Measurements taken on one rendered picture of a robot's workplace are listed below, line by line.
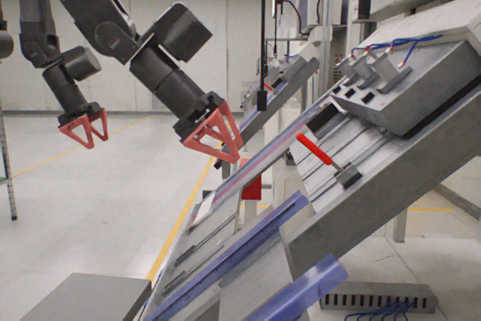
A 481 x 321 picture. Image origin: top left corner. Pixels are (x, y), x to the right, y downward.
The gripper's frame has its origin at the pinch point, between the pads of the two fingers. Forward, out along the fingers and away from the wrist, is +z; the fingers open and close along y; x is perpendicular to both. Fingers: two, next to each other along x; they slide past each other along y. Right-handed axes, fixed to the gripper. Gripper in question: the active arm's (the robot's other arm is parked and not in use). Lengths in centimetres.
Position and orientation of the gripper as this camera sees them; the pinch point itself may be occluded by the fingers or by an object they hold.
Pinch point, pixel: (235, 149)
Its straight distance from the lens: 55.6
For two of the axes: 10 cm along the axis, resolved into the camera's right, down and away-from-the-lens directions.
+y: 0.6, -2.3, 9.7
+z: 7.0, 7.0, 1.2
